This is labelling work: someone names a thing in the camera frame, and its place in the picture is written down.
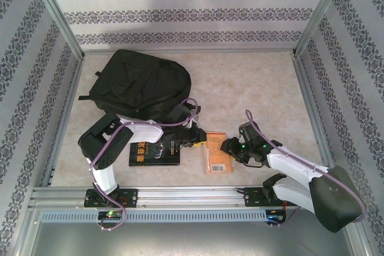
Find orange paperback book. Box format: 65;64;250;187
205;130;235;176

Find black book gold title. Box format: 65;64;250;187
128;140;182;167

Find black backpack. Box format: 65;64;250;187
78;48;193;128

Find right controller board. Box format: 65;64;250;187
266;209;288;224

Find controller board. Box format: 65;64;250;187
266;209;288;224
97;210;124;221

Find grey metal sheet panel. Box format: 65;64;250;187
17;221;368;256

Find left controller board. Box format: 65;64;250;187
97;210;124;221

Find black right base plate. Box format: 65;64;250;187
244;186;300;208

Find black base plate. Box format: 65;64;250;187
244;186;300;208
83;188;139;209

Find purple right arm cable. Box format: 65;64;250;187
245;109;367;227

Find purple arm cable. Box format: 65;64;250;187
89;98;201;233
245;109;367;227

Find aluminium mounting rail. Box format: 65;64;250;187
28;186;352;209

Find aluminium side rail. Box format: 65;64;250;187
41;53;85;187
292;53;343;185

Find grey slotted cable duct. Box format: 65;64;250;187
40;209;268;224

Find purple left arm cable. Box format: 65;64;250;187
89;98;201;233

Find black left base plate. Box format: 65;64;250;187
83;188;139;209

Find aluminium frame post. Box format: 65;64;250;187
25;0;85;59
292;0;351;58

